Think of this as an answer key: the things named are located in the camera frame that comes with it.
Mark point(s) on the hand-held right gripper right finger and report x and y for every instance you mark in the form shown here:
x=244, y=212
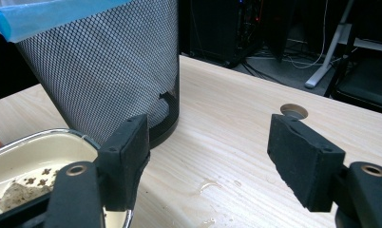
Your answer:
x=306, y=164

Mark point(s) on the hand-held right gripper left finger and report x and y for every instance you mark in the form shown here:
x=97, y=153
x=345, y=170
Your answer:
x=125, y=164

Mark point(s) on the black mesh trash bin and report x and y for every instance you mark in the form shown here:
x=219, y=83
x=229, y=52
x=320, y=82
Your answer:
x=106, y=72

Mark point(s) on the cream strainer basin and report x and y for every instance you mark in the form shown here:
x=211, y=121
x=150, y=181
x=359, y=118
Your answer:
x=27, y=155

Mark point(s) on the blue plastic trash bag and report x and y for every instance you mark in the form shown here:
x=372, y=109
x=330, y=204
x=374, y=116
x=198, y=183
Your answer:
x=53, y=17

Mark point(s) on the clear liquid spill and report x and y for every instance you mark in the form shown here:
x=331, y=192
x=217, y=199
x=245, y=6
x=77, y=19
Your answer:
x=208, y=185

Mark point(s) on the black folding chair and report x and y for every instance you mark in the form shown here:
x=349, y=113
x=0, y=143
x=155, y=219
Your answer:
x=366, y=82

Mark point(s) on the grey soggy lump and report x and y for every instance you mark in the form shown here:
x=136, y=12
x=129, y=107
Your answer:
x=19, y=196

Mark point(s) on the black computer tower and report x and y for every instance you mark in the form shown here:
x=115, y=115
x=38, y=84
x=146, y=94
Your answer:
x=224, y=31

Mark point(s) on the white desk frame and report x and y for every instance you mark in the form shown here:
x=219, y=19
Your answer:
x=330, y=53

